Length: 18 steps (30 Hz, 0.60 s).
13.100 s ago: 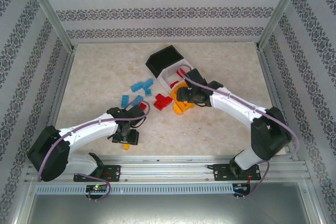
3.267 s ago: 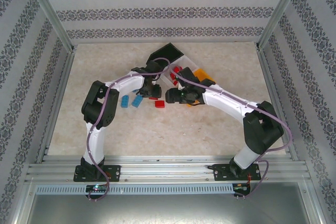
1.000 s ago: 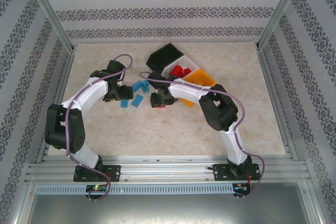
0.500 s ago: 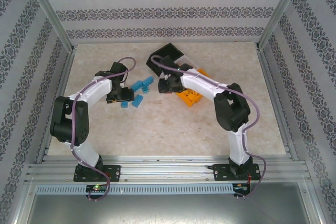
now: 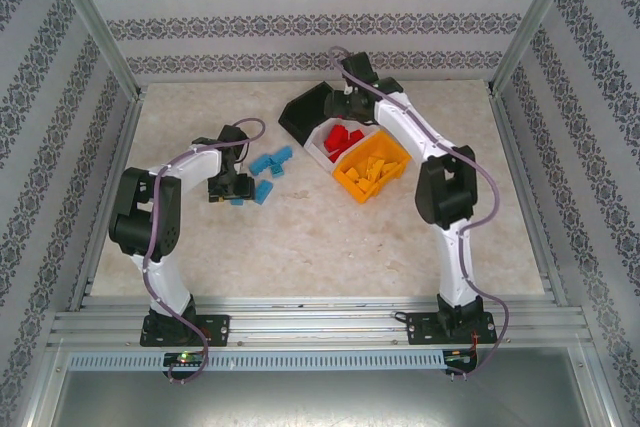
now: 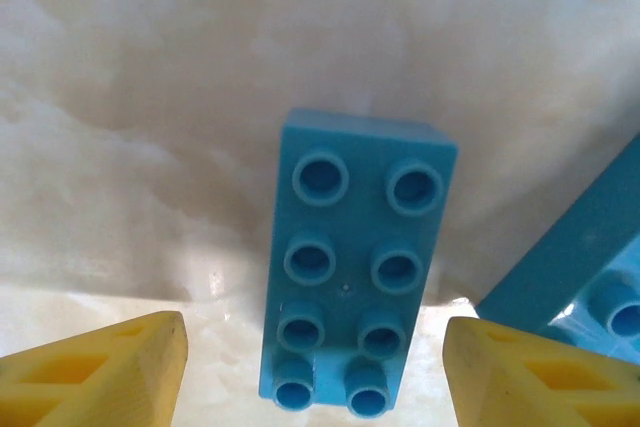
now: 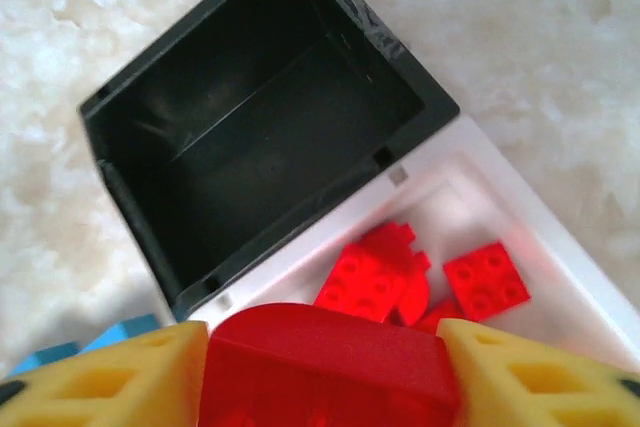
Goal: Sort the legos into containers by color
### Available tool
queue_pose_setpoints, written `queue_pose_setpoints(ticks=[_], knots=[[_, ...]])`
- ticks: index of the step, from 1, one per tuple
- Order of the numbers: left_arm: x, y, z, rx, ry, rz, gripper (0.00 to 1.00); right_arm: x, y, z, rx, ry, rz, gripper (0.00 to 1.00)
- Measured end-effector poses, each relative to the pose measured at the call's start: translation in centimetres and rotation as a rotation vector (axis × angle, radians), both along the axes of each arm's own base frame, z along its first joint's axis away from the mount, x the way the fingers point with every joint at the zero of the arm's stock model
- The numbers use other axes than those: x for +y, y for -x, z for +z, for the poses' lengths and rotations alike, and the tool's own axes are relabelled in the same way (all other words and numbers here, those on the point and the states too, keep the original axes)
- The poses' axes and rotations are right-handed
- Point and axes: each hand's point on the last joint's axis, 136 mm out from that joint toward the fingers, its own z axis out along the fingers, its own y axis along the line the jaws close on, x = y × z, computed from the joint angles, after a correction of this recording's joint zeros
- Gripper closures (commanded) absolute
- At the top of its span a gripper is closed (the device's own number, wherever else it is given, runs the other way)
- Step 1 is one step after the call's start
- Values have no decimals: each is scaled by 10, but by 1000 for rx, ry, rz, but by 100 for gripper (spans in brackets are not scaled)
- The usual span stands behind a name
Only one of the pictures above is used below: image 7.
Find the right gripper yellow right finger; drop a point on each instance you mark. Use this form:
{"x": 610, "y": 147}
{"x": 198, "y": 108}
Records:
{"x": 550, "y": 387}

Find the red square lego brick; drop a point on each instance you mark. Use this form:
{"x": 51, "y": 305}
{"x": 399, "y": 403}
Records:
{"x": 360, "y": 287}
{"x": 487, "y": 282}

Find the red notched lego piece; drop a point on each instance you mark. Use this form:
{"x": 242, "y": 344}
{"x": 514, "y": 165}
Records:
{"x": 440, "y": 314}

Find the black plastic bin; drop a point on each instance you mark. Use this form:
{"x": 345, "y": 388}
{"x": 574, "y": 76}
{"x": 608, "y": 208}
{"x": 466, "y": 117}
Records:
{"x": 250, "y": 122}

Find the white plastic bin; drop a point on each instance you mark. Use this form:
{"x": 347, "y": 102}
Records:
{"x": 525, "y": 207}

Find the red curved lego piece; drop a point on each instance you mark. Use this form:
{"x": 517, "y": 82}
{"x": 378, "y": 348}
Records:
{"x": 415, "y": 292}

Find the large red lego brick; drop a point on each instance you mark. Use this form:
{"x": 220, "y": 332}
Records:
{"x": 325, "y": 367}

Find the light blue lego brick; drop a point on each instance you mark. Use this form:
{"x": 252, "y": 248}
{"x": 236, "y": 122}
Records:
{"x": 115, "y": 337}

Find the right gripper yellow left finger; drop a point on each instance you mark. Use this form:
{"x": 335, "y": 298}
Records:
{"x": 100, "y": 387}

